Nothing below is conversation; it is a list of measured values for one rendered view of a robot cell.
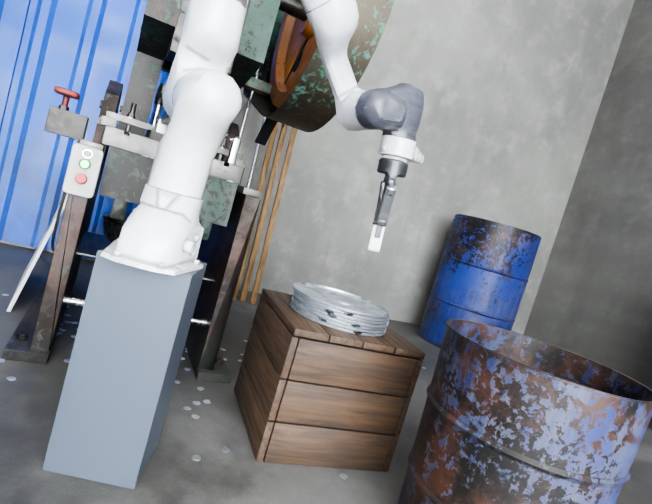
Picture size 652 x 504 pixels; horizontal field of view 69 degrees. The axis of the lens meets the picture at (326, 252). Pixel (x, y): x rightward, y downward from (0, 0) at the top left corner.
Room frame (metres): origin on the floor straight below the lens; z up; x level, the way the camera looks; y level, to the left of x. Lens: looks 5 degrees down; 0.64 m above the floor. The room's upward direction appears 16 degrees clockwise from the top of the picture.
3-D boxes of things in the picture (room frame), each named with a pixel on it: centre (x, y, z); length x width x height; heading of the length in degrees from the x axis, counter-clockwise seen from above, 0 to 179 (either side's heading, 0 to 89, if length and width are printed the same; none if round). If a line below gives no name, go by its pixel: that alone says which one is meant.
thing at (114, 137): (1.68, 0.62, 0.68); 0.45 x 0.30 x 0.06; 115
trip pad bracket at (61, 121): (1.34, 0.80, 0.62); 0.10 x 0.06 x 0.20; 115
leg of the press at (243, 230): (1.92, 0.43, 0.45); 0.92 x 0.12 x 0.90; 25
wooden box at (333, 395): (1.37, -0.09, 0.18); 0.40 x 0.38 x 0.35; 21
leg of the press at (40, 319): (1.69, 0.92, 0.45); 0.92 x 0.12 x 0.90; 25
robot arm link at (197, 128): (0.94, 0.31, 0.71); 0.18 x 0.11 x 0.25; 36
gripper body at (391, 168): (1.22, -0.10, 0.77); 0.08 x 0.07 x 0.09; 3
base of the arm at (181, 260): (0.93, 0.33, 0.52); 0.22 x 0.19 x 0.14; 7
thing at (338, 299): (1.37, -0.08, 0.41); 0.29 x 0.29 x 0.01
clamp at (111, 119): (1.60, 0.77, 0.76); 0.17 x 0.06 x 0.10; 115
